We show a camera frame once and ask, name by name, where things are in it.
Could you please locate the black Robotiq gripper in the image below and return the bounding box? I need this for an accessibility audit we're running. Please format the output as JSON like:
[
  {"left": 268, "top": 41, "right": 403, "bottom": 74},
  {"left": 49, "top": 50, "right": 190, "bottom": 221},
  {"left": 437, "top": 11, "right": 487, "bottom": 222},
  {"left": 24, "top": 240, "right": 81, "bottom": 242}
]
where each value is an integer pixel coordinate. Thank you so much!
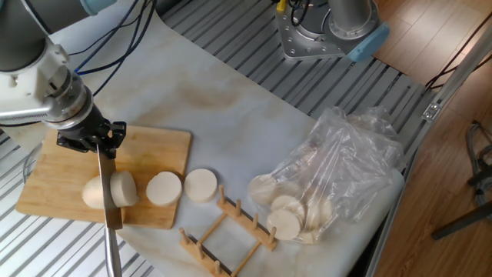
[{"left": 56, "top": 105, "right": 128, "bottom": 159}]

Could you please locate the white radish slice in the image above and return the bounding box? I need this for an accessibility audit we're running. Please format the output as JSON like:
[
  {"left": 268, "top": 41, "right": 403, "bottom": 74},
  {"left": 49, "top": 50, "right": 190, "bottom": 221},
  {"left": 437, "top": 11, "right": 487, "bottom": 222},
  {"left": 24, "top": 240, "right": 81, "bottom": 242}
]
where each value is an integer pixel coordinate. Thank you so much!
[
  {"left": 183, "top": 168, "right": 218, "bottom": 204},
  {"left": 248, "top": 174, "right": 279, "bottom": 206},
  {"left": 298, "top": 229, "right": 322, "bottom": 245},
  {"left": 306, "top": 198, "right": 334, "bottom": 231},
  {"left": 265, "top": 209, "right": 303, "bottom": 242},
  {"left": 109, "top": 170, "right": 140, "bottom": 209},
  {"left": 145, "top": 171, "right": 183, "bottom": 208},
  {"left": 270, "top": 194, "right": 307, "bottom": 224}
]

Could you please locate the steel cleaver knife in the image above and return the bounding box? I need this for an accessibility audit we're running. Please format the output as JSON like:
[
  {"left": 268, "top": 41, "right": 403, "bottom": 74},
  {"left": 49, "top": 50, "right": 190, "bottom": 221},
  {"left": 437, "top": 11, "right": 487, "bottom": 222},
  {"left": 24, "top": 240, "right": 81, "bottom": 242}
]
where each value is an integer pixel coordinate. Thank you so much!
[{"left": 95, "top": 144, "right": 124, "bottom": 277}]

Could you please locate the bamboo cutting board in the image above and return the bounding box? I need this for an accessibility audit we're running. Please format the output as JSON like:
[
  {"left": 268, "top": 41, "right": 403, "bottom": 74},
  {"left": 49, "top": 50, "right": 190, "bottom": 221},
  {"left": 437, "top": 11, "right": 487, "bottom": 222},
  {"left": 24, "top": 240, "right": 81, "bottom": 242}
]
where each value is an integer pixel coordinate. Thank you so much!
[{"left": 15, "top": 125, "right": 192, "bottom": 230}]

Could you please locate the wooden peg rack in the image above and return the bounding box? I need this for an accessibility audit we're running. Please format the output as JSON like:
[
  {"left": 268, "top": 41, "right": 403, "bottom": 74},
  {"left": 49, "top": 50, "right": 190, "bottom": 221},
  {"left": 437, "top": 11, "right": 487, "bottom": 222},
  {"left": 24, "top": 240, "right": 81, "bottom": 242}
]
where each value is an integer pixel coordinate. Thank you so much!
[{"left": 179, "top": 185, "right": 278, "bottom": 277}]

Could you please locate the clear plastic bag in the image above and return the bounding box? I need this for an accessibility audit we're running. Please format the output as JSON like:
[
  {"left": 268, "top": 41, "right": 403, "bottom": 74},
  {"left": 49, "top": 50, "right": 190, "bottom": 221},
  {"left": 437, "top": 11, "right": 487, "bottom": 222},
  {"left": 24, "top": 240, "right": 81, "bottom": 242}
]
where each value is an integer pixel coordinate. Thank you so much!
[{"left": 248, "top": 105, "right": 407, "bottom": 245}]

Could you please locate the black metal stand leg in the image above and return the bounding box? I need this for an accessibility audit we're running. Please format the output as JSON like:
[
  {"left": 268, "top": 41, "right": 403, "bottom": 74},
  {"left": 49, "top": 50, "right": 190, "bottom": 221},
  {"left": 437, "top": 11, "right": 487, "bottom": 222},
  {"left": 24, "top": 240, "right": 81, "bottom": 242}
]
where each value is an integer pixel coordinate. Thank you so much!
[{"left": 430, "top": 165, "right": 492, "bottom": 242}]

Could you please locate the black cable bundle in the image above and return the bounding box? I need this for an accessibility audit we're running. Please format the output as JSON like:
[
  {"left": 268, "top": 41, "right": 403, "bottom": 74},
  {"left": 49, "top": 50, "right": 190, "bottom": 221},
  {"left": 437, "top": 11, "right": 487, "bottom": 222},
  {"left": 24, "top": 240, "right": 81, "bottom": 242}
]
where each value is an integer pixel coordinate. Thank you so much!
[{"left": 0, "top": 0, "right": 157, "bottom": 128}]

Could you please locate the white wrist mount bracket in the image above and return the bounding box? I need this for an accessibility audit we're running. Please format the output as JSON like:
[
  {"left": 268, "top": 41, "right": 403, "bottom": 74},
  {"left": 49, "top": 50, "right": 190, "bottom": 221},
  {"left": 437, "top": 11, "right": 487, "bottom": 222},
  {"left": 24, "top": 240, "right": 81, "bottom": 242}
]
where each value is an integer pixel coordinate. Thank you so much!
[{"left": 0, "top": 38, "right": 72, "bottom": 126}]

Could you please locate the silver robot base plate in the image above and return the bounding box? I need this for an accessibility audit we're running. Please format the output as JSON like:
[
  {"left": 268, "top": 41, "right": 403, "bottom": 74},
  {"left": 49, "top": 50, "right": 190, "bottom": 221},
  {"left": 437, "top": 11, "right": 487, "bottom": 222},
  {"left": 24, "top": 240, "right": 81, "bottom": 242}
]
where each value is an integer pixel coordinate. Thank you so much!
[{"left": 274, "top": 0, "right": 385, "bottom": 62}]

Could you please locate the silver corner bracket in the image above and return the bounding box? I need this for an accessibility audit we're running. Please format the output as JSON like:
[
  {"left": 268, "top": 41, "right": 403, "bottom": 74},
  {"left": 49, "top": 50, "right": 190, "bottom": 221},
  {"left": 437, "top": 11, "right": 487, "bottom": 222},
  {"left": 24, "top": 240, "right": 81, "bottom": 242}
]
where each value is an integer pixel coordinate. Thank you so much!
[{"left": 421, "top": 102, "right": 441, "bottom": 122}]

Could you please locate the black floor cable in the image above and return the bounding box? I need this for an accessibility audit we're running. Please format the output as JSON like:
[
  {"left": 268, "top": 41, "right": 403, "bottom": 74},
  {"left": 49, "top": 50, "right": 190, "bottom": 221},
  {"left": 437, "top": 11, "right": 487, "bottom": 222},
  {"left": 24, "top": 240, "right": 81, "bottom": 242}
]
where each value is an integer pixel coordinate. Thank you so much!
[{"left": 424, "top": 11, "right": 492, "bottom": 92}]

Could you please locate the aluminium frame beam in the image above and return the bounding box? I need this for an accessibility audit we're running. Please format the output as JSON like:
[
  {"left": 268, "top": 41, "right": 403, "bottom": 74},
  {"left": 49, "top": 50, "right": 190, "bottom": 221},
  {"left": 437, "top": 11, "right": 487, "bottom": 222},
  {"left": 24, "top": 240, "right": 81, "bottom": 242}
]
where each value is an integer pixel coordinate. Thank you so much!
[{"left": 364, "top": 22, "right": 492, "bottom": 277}]

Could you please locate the grey cable bundle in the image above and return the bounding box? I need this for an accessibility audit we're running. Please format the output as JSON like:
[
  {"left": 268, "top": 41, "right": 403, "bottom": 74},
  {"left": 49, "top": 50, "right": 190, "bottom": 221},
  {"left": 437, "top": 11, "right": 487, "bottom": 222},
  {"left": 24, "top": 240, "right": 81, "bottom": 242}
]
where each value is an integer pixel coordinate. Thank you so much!
[{"left": 464, "top": 121, "right": 492, "bottom": 209}]

